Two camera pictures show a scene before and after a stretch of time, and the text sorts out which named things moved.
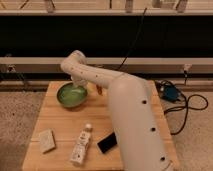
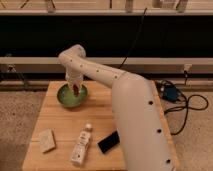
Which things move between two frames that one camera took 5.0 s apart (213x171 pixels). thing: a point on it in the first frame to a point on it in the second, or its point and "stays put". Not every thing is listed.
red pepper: (99, 89) to (75, 90)
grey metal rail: (123, 64) stays put
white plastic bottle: (80, 148) stays put
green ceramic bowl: (71, 96) stays put
